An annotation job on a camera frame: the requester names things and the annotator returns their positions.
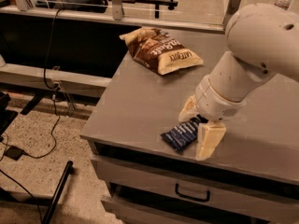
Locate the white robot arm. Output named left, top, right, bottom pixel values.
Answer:
left=178, top=3, right=299, bottom=161

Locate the black power cable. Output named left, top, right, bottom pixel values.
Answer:
left=0, top=7, right=64, bottom=222

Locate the brown chip bag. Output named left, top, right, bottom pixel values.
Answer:
left=120, top=28, right=204, bottom=76

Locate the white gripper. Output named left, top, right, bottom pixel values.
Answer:
left=178, top=75, right=246, bottom=161

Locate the metal railing frame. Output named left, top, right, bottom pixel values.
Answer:
left=1, top=0, right=242, bottom=33

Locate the blue rxbar blueberry wrapper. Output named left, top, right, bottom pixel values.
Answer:
left=161, top=115, right=207, bottom=152

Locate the grey cabinet with drawers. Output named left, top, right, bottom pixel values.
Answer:
left=81, top=31, right=299, bottom=224

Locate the black drawer handle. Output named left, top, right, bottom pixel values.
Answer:
left=175, top=183, right=210, bottom=203

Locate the black power adapter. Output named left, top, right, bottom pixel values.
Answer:
left=4, top=146, right=24, bottom=161

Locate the black metal leg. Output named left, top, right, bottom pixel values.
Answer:
left=42, top=161, right=73, bottom=224

